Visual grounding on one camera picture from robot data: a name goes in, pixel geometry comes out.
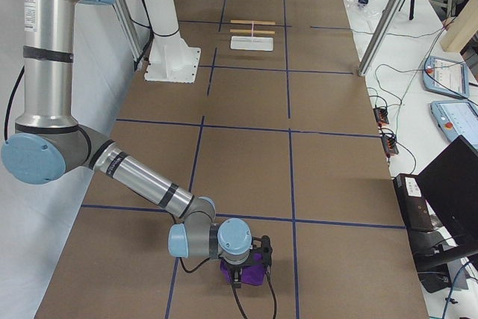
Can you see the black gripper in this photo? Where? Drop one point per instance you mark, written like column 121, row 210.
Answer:
column 236, row 269

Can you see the purple microfiber towel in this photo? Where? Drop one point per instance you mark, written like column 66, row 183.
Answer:
column 252, row 275

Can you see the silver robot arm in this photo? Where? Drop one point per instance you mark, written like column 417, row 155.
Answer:
column 50, row 142

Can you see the white towel rack base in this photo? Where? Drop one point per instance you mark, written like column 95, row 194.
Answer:
column 250, row 43

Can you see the short wooden rack rod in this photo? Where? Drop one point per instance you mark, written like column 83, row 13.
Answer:
column 251, row 32

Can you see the long wooden rack rod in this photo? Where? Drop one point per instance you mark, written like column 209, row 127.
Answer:
column 252, row 22

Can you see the black mini computer box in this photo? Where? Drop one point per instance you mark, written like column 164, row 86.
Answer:
column 413, row 207

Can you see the black monitor stand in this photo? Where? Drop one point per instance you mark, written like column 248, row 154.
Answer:
column 436, row 261

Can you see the upper black orange hub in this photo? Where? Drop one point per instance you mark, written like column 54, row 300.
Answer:
column 381, row 116

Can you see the black computer monitor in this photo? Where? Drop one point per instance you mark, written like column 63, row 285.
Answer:
column 449, row 185

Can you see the lower blue teach pendant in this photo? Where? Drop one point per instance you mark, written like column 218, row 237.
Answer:
column 456, row 117

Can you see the blue teach pendant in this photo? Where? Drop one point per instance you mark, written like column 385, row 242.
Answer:
column 447, row 77
column 456, row 117

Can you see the upper blue teach pendant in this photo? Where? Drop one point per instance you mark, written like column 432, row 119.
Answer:
column 447, row 77

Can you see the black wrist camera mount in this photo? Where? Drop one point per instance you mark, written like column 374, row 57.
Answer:
column 262, row 250

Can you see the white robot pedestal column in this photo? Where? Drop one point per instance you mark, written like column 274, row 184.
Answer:
column 171, row 59

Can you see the aluminium frame post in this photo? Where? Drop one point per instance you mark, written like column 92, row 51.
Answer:
column 378, row 36

